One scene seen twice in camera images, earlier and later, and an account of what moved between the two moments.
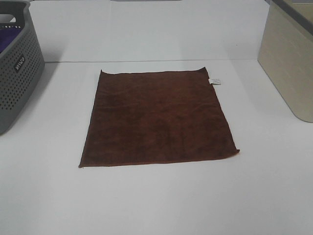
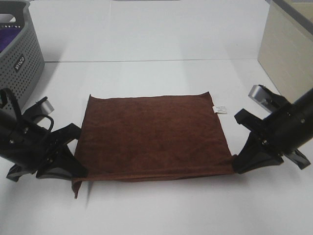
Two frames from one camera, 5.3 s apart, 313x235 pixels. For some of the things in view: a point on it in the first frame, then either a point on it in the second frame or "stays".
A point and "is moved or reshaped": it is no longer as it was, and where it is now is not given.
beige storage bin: x=285 y=54 stays
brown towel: x=153 y=117 is moved or reshaped
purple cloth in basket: x=7 y=35 stays
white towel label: x=215 y=81 to x=219 y=109
